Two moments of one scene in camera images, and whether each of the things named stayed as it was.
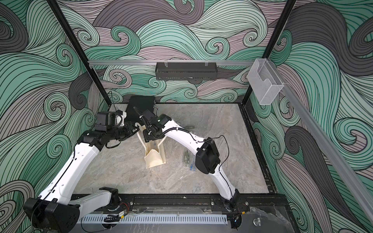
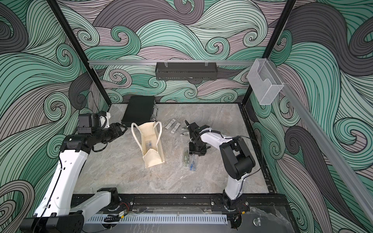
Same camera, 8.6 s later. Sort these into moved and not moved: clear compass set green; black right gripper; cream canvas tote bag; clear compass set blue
Moved: black right gripper
Not moved: clear compass set blue; cream canvas tote bag; clear compass set green
